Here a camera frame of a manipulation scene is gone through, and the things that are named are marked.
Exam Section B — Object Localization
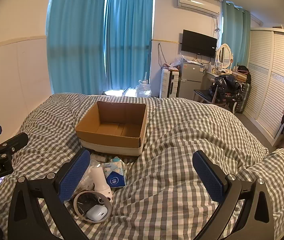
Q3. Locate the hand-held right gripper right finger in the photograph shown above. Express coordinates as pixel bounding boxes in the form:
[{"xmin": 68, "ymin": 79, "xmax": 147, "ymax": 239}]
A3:
[{"xmin": 192, "ymin": 150, "xmax": 276, "ymax": 240}]

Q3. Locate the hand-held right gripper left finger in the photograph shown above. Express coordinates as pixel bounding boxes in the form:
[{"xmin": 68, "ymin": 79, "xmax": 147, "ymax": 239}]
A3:
[{"xmin": 7, "ymin": 148, "xmax": 91, "ymax": 240}]

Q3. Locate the white bear-shaped bottle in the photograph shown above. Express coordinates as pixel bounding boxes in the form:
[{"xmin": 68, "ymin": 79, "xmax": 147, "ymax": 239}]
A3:
[{"xmin": 89, "ymin": 166, "xmax": 114, "ymax": 202}]

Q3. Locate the clear tape roll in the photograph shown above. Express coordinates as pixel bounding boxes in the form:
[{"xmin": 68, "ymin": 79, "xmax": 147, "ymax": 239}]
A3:
[{"xmin": 73, "ymin": 190, "xmax": 112, "ymax": 223}]

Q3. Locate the blue white tissue packet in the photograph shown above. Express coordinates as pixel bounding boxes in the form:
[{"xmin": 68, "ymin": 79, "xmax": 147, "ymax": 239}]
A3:
[{"xmin": 103, "ymin": 156, "xmax": 127, "ymax": 188}]

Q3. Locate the white earbuds case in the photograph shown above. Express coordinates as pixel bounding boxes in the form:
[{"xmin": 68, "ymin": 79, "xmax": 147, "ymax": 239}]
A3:
[{"xmin": 86, "ymin": 204, "xmax": 108, "ymax": 222}]

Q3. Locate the brown cardboard box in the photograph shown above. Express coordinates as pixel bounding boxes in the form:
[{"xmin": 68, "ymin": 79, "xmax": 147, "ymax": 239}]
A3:
[{"xmin": 75, "ymin": 101, "xmax": 148, "ymax": 157}]

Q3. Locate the black seat chair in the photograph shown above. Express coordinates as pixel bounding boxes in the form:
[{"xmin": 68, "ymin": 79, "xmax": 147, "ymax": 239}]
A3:
[{"xmin": 193, "ymin": 89, "xmax": 218, "ymax": 104}]

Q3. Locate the dark hard suitcase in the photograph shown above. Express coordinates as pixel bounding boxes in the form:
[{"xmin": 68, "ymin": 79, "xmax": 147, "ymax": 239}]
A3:
[{"xmin": 234, "ymin": 82, "xmax": 252, "ymax": 114}]

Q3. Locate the grey mini fridge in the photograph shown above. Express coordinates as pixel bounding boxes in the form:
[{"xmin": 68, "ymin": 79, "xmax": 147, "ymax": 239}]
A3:
[{"xmin": 177, "ymin": 62, "xmax": 205, "ymax": 98}]

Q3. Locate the white ribbed suitcase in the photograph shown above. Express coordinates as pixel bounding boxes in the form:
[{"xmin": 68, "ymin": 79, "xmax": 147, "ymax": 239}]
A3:
[{"xmin": 160, "ymin": 69, "xmax": 180, "ymax": 98}]

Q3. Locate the white dressing table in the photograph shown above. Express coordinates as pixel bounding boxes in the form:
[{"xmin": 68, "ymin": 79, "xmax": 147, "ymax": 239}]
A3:
[{"xmin": 205, "ymin": 70, "xmax": 222, "ymax": 83}]

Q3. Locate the clear water jug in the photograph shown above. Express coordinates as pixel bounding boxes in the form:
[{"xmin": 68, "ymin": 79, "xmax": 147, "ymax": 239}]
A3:
[{"xmin": 136, "ymin": 72, "xmax": 153, "ymax": 97}]

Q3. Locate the black bag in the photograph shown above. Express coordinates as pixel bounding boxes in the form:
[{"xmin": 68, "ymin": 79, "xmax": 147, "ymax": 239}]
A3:
[{"xmin": 237, "ymin": 65, "xmax": 252, "ymax": 83}]

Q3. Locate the white louvred wardrobe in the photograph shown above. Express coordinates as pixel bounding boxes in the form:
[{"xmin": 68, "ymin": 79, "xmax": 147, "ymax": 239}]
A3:
[{"xmin": 242, "ymin": 25, "xmax": 284, "ymax": 147}]

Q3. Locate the wide teal curtain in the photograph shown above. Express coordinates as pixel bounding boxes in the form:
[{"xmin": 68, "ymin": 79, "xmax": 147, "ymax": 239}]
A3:
[{"xmin": 46, "ymin": 0, "xmax": 107, "ymax": 95}]

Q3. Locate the clear plastic bag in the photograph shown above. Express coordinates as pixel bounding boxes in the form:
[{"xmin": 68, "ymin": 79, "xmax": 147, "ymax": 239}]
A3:
[{"xmin": 170, "ymin": 56, "xmax": 195, "ymax": 68}]

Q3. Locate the white oval mirror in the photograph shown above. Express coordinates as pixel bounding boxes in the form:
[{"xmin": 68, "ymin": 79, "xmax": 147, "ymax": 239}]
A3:
[{"xmin": 216, "ymin": 44, "xmax": 233, "ymax": 70}]

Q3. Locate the narrow teal curtain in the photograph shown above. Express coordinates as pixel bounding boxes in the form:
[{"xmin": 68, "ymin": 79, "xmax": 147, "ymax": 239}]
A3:
[{"xmin": 221, "ymin": 1, "xmax": 252, "ymax": 73}]

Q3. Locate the teal window curtain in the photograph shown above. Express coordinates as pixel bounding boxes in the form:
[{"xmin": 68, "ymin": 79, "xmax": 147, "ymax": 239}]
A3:
[{"xmin": 104, "ymin": 0, "xmax": 155, "ymax": 92}]

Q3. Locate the white air conditioner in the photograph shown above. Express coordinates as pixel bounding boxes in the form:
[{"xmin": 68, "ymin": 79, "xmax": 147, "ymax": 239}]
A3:
[{"xmin": 176, "ymin": 0, "xmax": 221, "ymax": 18}]

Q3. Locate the wall cable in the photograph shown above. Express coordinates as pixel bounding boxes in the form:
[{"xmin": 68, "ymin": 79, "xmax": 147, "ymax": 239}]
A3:
[{"xmin": 157, "ymin": 43, "xmax": 166, "ymax": 68}]

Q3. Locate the black wall television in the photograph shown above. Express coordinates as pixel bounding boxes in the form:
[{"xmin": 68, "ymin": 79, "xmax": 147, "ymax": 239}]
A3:
[{"xmin": 181, "ymin": 29, "xmax": 218, "ymax": 58}]

